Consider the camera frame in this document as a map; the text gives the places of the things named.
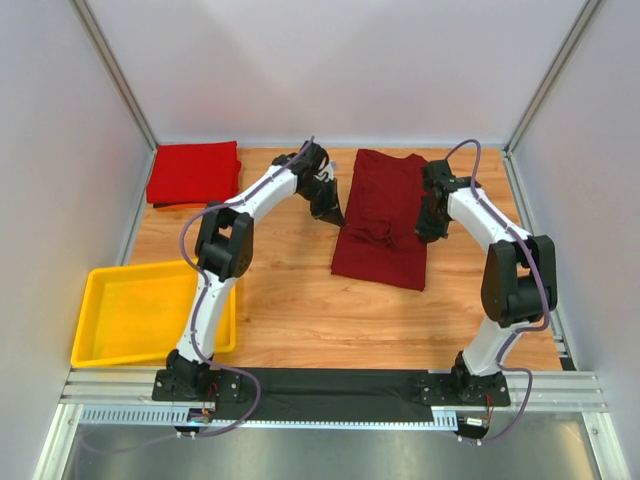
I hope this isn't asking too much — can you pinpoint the dark red t-shirt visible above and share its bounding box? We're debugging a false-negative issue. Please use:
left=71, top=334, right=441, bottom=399
left=331, top=149, right=427, bottom=291

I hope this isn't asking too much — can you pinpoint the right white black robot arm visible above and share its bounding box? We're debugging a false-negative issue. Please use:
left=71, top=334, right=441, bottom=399
left=415, top=160, right=558, bottom=386

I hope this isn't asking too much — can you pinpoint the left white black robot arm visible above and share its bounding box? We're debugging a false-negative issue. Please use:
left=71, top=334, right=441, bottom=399
left=166, top=139, right=346, bottom=385

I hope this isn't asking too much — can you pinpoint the bright red folded t-shirt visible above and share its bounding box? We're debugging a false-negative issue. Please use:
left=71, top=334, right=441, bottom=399
left=146, top=141, right=242, bottom=204

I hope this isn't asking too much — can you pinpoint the yellow plastic bin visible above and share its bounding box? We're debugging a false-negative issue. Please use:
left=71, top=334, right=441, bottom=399
left=70, top=259, right=237, bottom=370

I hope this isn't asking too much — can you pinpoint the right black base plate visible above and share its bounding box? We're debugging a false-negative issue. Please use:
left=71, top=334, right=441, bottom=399
left=409, top=371, right=511, bottom=407

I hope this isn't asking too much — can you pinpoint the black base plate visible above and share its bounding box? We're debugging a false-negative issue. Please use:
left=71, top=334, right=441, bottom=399
left=151, top=369, right=242, bottom=403
left=409, top=371, right=511, bottom=407

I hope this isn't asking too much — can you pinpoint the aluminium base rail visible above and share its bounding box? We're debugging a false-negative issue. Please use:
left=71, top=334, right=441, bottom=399
left=60, top=367, right=607, bottom=412

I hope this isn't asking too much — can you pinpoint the right aluminium frame post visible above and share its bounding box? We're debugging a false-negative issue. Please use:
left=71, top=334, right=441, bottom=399
left=503, top=0, right=605, bottom=156

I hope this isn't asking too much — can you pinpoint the aluminium frame post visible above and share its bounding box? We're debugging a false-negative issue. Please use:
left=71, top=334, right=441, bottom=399
left=69, top=0, right=158, bottom=151
left=503, top=0, right=605, bottom=156

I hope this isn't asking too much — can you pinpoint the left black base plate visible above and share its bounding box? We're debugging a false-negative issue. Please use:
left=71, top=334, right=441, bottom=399
left=151, top=369, right=242, bottom=403

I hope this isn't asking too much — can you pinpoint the white slotted cable duct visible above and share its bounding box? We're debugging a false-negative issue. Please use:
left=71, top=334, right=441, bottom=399
left=78, top=405, right=459, bottom=432

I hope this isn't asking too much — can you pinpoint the left aluminium frame post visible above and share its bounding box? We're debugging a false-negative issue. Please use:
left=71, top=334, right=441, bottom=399
left=69, top=0, right=158, bottom=151

